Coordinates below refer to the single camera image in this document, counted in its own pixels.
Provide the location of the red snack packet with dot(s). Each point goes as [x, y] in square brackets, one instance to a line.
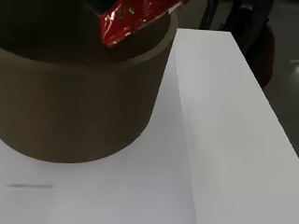
[130, 21]

